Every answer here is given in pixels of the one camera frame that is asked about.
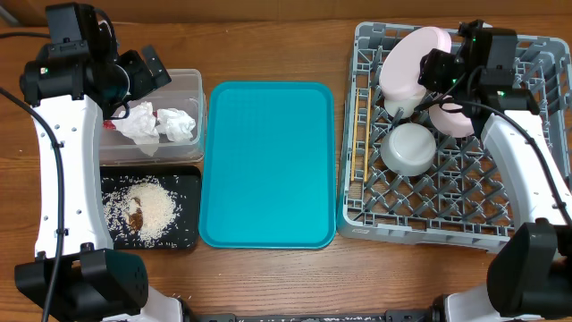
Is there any large white plate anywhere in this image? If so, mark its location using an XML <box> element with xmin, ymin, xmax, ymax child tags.
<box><xmin>379</xmin><ymin>27</ymin><xmax>452</xmax><ymax>101</ymax></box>

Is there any white tissue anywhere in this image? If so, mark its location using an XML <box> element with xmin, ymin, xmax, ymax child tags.
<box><xmin>111</xmin><ymin>101</ymin><xmax>197</xmax><ymax>157</ymax></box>

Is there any white cup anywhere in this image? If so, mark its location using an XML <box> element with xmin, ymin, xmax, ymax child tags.
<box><xmin>383</xmin><ymin>90</ymin><xmax>426</xmax><ymax>118</ymax></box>

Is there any small pink plate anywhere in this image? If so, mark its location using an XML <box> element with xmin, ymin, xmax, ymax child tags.
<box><xmin>429</xmin><ymin>104</ymin><xmax>474</xmax><ymax>138</ymax></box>

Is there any grey bowl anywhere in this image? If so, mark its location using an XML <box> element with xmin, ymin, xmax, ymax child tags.
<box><xmin>380</xmin><ymin>123</ymin><xmax>436</xmax><ymax>176</ymax></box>

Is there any brown food piece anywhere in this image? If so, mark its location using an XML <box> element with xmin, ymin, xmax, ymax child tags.
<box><xmin>128</xmin><ymin>197</ymin><xmax>143</xmax><ymax>232</ymax></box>

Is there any teal plastic tray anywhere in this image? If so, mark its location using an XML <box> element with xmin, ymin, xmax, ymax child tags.
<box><xmin>199</xmin><ymin>81</ymin><xmax>336</xmax><ymax>250</ymax></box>

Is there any white rice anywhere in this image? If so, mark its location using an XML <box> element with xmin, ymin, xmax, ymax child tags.
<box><xmin>102</xmin><ymin>175</ymin><xmax>181</xmax><ymax>249</ymax></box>

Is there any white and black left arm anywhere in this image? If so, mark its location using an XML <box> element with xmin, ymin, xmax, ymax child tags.
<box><xmin>14</xmin><ymin>42</ymin><xmax>193</xmax><ymax>321</ymax></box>

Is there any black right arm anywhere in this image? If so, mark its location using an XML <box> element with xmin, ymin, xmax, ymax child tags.
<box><xmin>418</xmin><ymin>49</ymin><xmax>571</xmax><ymax>321</ymax></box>

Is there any black tray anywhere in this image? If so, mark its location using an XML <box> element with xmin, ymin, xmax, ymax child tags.
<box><xmin>101</xmin><ymin>165</ymin><xmax>201</xmax><ymax>250</ymax></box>

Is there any grey dish rack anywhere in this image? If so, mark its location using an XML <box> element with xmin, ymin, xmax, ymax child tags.
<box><xmin>337</xmin><ymin>21</ymin><xmax>571</xmax><ymax>252</ymax></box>

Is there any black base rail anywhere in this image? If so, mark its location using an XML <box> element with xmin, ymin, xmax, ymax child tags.
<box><xmin>198</xmin><ymin>309</ymin><xmax>442</xmax><ymax>322</ymax></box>

